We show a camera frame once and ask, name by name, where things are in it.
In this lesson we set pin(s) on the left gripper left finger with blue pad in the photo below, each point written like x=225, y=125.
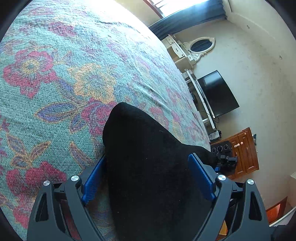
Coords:
x=91, y=179

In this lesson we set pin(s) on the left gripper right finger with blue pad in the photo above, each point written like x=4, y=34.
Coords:
x=204, y=176

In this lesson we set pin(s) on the black pants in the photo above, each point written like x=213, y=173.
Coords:
x=153, y=195

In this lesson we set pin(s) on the brown wooden cabinet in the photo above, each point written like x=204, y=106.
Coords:
x=242, y=146

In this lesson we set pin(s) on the white tv console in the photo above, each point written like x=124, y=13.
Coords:
x=202, y=106

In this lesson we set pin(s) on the black flat television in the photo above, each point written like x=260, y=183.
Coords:
x=217, y=94

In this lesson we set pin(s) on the white vanity dresser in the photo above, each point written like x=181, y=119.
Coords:
x=180, y=56

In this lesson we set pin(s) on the oval white framed mirror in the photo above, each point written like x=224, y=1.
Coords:
x=199, y=47

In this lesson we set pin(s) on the floral green bedspread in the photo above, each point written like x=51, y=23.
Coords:
x=64, y=66

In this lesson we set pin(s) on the dark blue curtain right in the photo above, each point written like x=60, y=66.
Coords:
x=189, y=17

